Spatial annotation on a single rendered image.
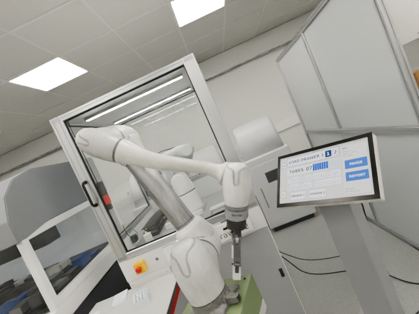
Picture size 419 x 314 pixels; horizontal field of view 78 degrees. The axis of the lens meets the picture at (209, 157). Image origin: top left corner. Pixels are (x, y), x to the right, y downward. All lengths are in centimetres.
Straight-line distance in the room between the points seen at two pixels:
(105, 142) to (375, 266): 140
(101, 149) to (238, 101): 405
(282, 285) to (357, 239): 64
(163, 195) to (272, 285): 108
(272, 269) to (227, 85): 369
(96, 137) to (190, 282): 63
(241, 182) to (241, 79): 414
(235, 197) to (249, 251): 92
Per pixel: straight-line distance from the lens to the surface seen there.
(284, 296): 200
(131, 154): 100
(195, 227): 116
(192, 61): 170
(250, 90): 495
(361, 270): 166
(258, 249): 181
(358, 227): 151
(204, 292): 104
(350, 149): 139
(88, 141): 106
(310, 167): 145
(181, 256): 101
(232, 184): 92
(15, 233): 190
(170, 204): 116
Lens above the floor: 147
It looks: 4 degrees down
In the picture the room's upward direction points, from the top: 24 degrees counter-clockwise
